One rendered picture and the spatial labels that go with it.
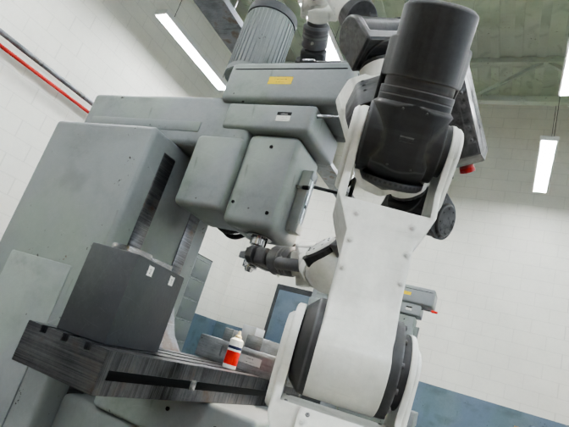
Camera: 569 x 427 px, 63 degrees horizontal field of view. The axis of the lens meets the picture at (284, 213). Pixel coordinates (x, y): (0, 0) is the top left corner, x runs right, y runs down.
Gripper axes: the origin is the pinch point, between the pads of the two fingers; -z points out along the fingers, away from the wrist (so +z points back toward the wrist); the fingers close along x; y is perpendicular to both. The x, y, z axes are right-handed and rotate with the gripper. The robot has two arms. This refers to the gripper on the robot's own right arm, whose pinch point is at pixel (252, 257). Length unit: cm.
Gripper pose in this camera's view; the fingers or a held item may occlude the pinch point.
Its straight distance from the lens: 147.8
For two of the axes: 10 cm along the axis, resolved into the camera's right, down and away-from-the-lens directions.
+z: 7.1, 0.0, -7.0
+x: -6.4, -4.0, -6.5
